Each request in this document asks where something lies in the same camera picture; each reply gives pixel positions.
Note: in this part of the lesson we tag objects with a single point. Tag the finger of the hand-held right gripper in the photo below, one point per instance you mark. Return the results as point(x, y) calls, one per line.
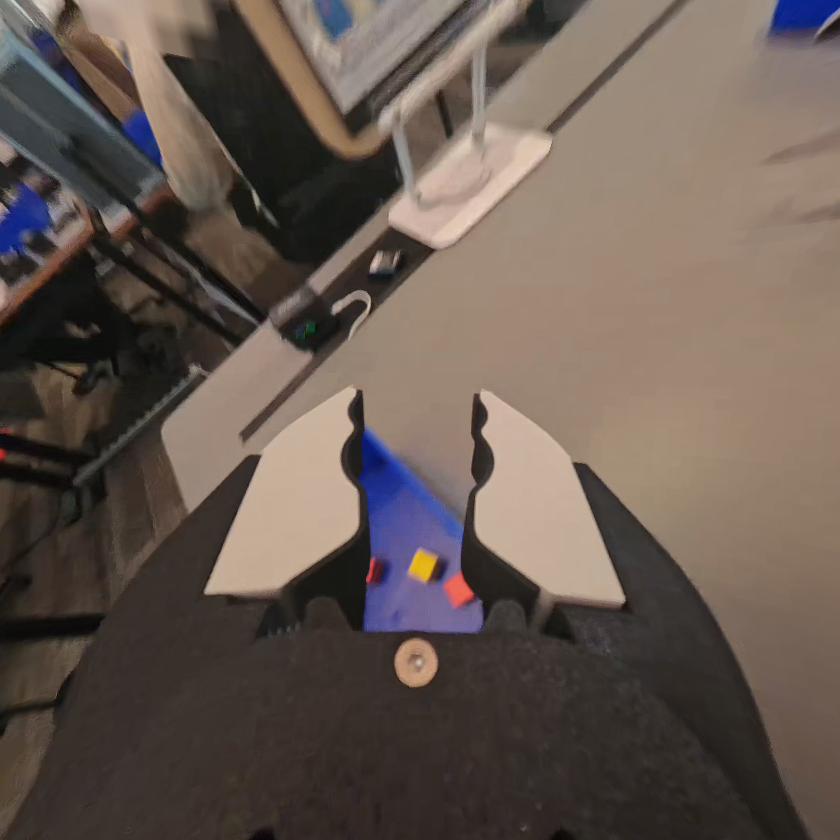
point(830, 26)

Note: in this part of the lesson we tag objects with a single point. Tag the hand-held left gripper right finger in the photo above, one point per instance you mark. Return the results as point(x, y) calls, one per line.
point(544, 525)

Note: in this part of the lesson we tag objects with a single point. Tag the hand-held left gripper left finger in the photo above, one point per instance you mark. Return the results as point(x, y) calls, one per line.
point(289, 518)

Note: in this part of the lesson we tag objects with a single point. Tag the blue plastic bin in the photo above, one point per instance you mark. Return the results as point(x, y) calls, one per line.
point(407, 518)
point(794, 13)

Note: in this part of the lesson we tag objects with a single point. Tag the red cube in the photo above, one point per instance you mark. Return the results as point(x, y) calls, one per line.
point(375, 571)
point(458, 589)

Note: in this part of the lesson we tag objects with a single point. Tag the yellow cube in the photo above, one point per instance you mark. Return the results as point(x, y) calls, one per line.
point(423, 565)

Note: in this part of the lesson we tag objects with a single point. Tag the black round device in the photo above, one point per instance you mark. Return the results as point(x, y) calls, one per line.
point(305, 328)

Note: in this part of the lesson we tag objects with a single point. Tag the small black blue-edged device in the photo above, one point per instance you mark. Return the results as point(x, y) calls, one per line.
point(385, 262)

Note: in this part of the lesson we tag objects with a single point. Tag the wood-framed instruction board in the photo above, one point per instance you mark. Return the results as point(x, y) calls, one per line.
point(367, 39)

